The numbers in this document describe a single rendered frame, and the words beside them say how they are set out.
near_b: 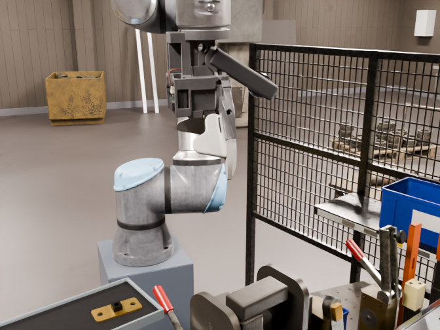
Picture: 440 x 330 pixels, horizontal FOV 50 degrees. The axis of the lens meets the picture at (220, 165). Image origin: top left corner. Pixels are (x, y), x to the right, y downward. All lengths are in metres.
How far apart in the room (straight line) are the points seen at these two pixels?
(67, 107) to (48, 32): 1.70
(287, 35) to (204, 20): 9.40
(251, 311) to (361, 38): 10.66
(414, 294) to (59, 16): 8.37
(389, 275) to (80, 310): 0.65
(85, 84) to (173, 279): 6.79
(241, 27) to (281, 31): 3.11
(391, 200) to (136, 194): 0.79
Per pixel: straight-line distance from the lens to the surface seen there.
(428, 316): 1.25
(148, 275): 1.14
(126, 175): 1.09
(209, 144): 0.65
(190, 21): 0.66
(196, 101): 0.66
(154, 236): 1.14
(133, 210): 1.11
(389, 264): 1.13
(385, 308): 1.17
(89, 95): 7.85
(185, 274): 1.16
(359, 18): 11.31
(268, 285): 0.90
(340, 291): 1.86
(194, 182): 1.09
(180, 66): 0.68
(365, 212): 1.68
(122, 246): 1.16
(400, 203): 1.52
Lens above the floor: 1.66
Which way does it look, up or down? 17 degrees down
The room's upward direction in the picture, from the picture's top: straight up
